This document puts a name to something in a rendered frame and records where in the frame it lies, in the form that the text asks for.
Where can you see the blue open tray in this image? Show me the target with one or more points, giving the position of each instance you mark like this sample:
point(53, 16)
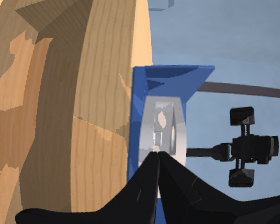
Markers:
point(155, 80)

